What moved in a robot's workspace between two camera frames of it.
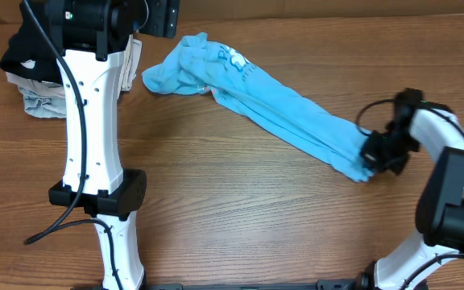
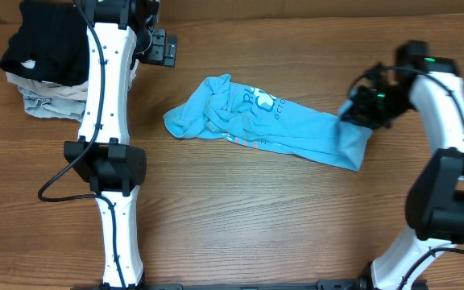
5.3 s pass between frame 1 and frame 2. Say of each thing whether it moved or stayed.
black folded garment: stayed
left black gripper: moved
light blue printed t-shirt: moved
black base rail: stayed
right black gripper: moved
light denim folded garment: stayed
